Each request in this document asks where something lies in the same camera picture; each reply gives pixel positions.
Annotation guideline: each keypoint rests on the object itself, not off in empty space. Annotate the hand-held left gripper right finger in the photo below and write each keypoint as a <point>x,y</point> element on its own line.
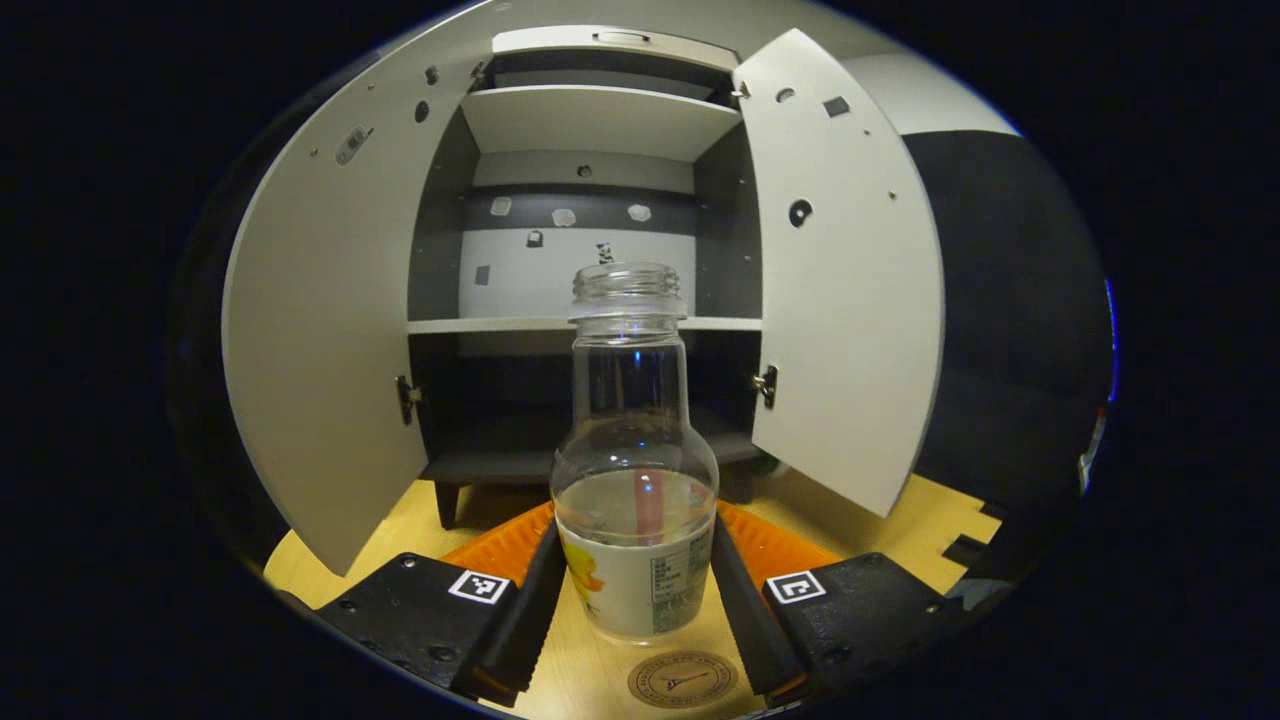
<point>745,630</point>

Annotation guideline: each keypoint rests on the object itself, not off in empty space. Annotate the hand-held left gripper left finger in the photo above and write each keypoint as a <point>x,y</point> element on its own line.
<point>520,620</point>

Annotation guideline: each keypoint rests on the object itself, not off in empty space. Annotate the round brown coaster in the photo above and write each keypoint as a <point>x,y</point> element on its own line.
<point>683,682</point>

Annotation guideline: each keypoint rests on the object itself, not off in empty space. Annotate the clear glass bottle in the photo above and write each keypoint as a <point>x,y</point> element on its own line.
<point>635,400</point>

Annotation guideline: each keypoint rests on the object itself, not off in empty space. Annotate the white cabinet door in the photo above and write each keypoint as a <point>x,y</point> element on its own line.
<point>330,300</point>
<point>850,300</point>

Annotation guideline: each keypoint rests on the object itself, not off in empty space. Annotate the metal door hinge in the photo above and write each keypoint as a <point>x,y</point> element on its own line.
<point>741,90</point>
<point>767,385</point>
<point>480,74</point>
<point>406,398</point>

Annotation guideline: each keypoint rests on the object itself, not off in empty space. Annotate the black backdrop cloth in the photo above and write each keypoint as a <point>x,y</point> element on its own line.
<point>1000,300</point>

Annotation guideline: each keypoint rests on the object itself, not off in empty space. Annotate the computer screen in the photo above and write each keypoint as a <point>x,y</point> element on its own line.
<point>1111,340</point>

